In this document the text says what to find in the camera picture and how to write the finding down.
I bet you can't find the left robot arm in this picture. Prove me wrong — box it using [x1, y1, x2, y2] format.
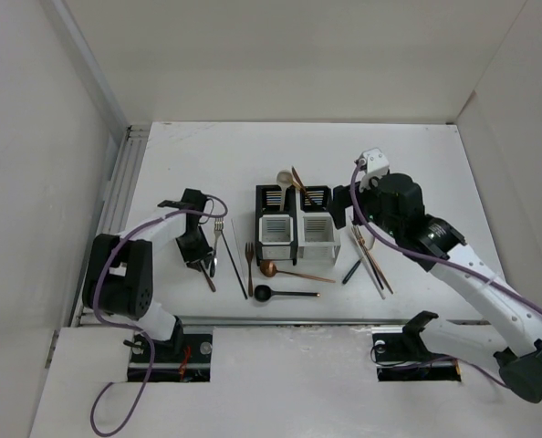
[82, 189, 214, 362]

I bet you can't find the black chopstick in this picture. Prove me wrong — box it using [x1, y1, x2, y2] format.
[221, 231, 248, 300]

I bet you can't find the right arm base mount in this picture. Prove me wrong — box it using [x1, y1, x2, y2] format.
[370, 311, 462, 382]

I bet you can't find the copper fork right side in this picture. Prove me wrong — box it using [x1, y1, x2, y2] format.
[363, 235, 376, 251]

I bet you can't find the beige plastic spoon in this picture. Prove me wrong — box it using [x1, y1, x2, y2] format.
[276, 170, 293, 211]

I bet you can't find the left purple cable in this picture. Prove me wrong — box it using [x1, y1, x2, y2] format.
[90, 194, 230, 434]

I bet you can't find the copper round spoon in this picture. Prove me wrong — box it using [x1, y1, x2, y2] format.
[259, 260, 335, 284]

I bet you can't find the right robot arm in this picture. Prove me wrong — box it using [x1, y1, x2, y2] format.
[328, 172, 542, 403]

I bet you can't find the black round spoon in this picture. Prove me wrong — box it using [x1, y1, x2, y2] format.
[254, 285, 320, 303]

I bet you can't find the black utensil container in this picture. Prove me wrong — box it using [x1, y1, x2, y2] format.
[255, 184, 297, 266]

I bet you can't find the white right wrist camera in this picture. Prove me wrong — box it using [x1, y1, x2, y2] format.
[356, 148, 390, 192]

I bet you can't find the white utensil container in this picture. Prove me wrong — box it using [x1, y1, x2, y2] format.
[296, 185, 341, 265]

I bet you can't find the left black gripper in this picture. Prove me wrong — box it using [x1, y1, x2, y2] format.
[175, 228, 213, 271]

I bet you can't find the aluminium frame rail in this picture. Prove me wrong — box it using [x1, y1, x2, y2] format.
[47, 0, 151, 328]

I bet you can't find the dark green chopstick piece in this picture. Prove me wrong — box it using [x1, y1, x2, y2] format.
[341, 258, 362, 285]

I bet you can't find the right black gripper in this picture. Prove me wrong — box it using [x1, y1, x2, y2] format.
[326, 178, 402, 239]

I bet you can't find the brown wooden spoon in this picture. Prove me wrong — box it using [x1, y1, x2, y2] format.
[199, 262, 216, 293]

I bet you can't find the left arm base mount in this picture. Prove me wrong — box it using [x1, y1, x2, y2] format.
[123, 333, 213, 383]

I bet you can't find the silver metal fork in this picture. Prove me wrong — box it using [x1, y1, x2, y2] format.
[209, 218, 224, 278]

